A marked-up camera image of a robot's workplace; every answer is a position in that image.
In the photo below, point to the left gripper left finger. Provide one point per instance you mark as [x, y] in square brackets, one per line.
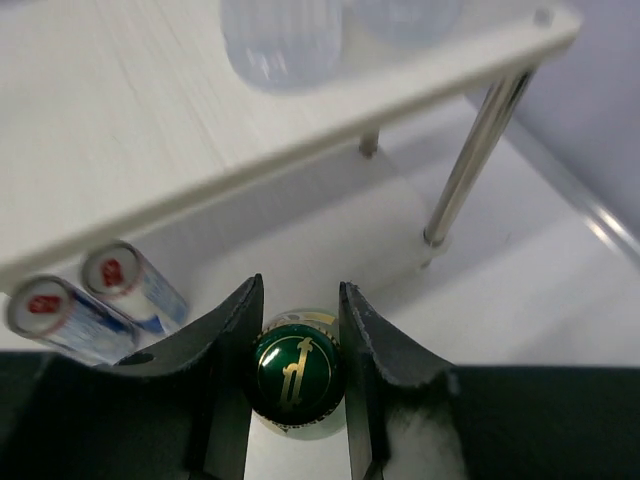
[174, 410]

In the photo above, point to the Pocari Sweat bottle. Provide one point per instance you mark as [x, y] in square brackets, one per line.
[282, 45]
[411, 22]

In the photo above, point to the silver blue can left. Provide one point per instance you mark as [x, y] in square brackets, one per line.
[51, 311]

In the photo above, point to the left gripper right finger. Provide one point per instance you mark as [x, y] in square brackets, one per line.
[411, 414]

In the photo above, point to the white two-tier shelf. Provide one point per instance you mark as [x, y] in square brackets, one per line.
[118, 115]

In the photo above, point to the blue silver Red Bull can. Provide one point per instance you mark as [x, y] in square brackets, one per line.
[120, 276]

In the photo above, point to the aluminium right side rail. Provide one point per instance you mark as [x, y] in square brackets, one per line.
[600, 219]

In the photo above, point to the green glass bottle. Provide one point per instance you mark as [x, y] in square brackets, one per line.
[295, 375]

